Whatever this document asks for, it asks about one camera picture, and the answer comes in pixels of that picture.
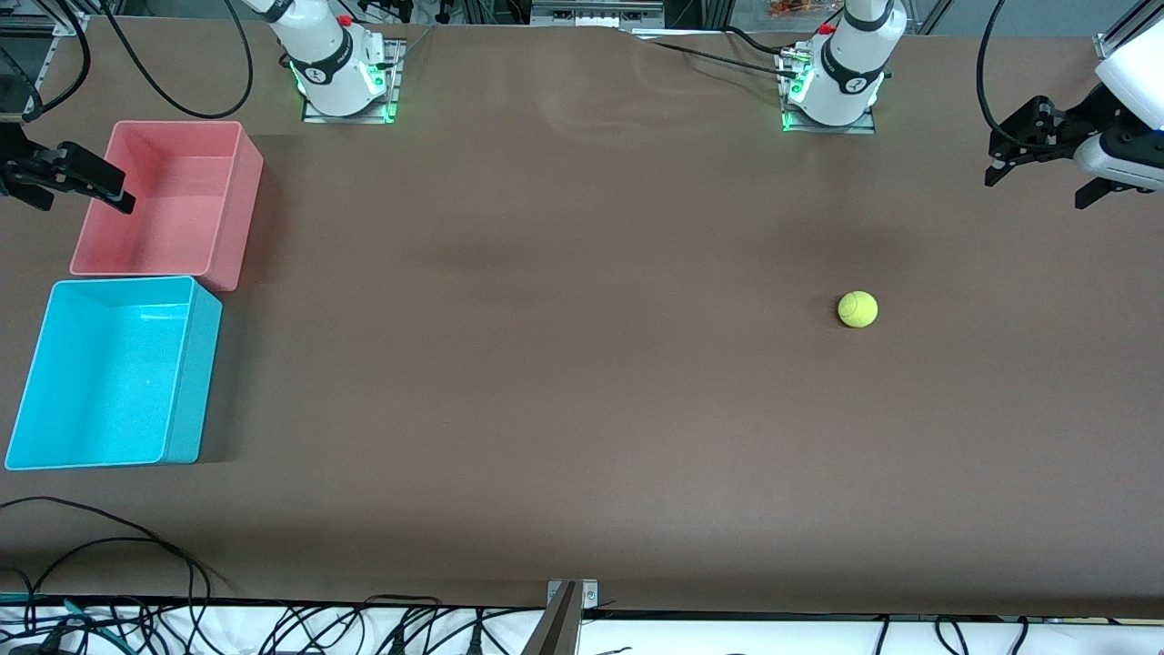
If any yellow-green tennis ball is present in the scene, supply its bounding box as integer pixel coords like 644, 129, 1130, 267
838, 290, 879, 329

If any pink plastic bin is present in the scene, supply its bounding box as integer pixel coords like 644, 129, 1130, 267
70, 120, 266, 293

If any blue plastic bin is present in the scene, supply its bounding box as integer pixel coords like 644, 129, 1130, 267
5, 276, 224, 471

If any aluminium profile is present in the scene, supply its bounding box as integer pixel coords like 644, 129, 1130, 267
1094, 0, 1156, 61

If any grey metal device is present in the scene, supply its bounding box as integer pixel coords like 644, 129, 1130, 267
530, 0, 666, 28

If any grey metal bar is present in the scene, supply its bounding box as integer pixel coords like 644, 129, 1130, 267
520, 582, 583, 655

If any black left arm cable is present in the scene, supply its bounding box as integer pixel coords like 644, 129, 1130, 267
976, 0, 1047, 160

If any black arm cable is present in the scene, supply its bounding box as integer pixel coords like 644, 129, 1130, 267
98, 0, 256, 120
976, 0, 1047, 160

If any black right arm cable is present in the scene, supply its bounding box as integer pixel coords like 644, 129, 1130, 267
98, 0, 256, 120

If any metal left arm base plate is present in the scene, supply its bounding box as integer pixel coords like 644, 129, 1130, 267
780, 45, 878, 136

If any black base cable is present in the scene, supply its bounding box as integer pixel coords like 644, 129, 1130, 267
630, 33, 797, 78
723, 25, 801, 57

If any long black loose cable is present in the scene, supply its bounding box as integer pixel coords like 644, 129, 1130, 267
18, 537, 236, 601
0, 496, 212, 638

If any teal cable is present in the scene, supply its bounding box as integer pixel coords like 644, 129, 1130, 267
0, 591, 119, 638

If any metal clamp bracket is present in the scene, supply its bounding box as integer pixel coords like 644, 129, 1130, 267
547, 579, 599, 610

